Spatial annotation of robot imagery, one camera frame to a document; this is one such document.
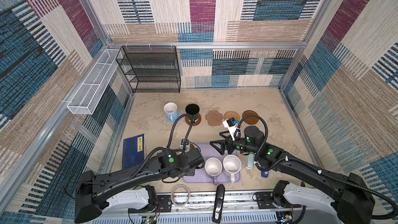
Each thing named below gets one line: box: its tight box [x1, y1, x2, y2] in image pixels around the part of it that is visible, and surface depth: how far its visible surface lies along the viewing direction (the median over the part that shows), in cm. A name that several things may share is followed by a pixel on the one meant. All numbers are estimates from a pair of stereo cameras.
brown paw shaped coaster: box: [205, 109, 223, 126], surface depth 107 cm
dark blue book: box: [121, 133, 146, 171], surface depth 93 cm
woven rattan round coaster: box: [223, 110, 241, 121], surface depth 107 cm
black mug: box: [185, 103, 200, 121], surface depth 98 cm
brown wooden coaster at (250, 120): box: [242, 109, 260, 125], surface depth 107 cm
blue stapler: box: [260, 170, 269, 178], surface depth 81 cm
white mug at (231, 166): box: [222, 154, 243, 184], surface depth 79 cm
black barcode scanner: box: [212, 184, 226, 224], surface depth 71 cm
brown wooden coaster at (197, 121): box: [185, 113, 202, 126], surface depth 104 cm
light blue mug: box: [163, 102, 179, 122], surface depth 99 cm
